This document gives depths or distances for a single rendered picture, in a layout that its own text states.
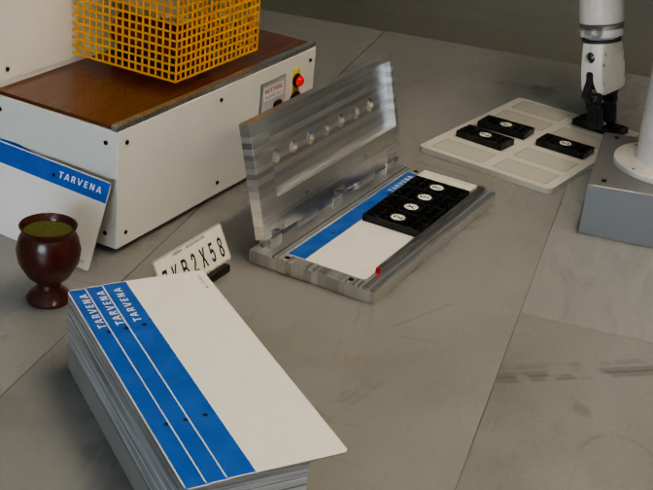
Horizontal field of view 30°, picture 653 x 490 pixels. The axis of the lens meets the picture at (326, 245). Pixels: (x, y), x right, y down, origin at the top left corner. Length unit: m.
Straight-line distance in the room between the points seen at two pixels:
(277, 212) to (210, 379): 0.52
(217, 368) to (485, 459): 0.33
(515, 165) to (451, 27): 1.96
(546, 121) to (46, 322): 1.21
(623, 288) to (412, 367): 0.43
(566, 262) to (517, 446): 0.52
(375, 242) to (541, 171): 0.48
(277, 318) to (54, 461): 0.42
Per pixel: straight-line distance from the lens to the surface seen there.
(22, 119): 1.83
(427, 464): 1.40
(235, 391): 1.29
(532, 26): 4.10
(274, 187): 1.77
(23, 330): 1.61
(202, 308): 1.44
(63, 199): 1.78
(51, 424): 1.43
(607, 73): 2.41
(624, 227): 2.01
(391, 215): 1.90
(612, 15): 2.39
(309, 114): 1.87
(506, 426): 1.49
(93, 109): 1.78
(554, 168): 2.23
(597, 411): 1.56
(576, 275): 1.88
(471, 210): 1.98
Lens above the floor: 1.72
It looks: 26 degrees down
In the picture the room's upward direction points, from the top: 6 degrees clockwise
